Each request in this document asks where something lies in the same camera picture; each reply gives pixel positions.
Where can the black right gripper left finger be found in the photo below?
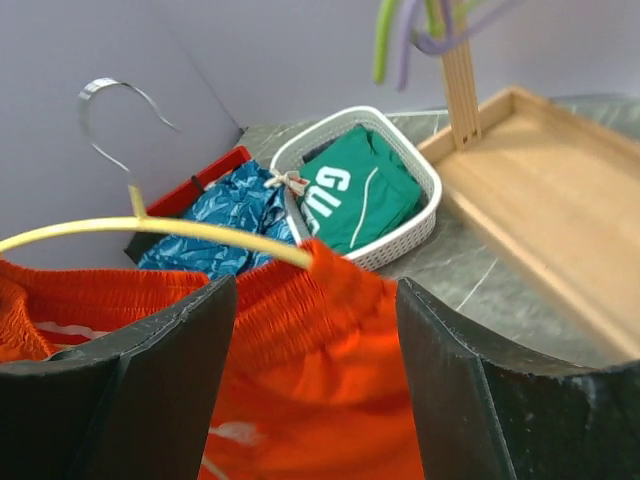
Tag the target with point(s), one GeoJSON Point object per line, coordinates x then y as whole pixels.
{"type": "Point", "coordinates": [134, 404]}

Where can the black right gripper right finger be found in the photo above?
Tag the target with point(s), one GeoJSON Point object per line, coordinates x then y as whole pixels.
{"type": "Point", "coordinates": [486, 407]}

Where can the orange drawstring shorts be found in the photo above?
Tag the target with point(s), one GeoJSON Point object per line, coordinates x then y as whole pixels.
{"type": "Point", "coordinates": [314, 385]}

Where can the yellow plastic hanger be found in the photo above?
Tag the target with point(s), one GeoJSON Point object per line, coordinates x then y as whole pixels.
{"type": "Point", "coordinates": [140, 221]}

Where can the blue patterned shorts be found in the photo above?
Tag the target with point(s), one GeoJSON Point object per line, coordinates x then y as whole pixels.
{"type": "Point", "coordinates": [238, 200]}

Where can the green shorts with white letters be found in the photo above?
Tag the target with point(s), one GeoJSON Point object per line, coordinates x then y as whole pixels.
{"type": "Point", "coordinates": [358, 191]}

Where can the purple plastic hanger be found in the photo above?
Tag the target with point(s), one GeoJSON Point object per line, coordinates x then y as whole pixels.
{"type": "Point", "coordinates": [407, 45]}

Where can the green plastic hanger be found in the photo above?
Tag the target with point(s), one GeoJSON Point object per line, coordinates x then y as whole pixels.
{"type": "Point", "coordinates": [386, 16]}

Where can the red plastic tray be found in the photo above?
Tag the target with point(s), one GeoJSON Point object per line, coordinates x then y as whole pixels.
{"type": "Point", "coordinates": [177, 202]}

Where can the wooden clothes rack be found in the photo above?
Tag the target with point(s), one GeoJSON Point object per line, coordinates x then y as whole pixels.
{"type": "Point", "coordinates": [555, 194]}

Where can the white perforated plastic basket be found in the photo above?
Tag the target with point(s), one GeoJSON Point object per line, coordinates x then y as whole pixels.
{"type": "Point", "coordinates": [407, 236]}

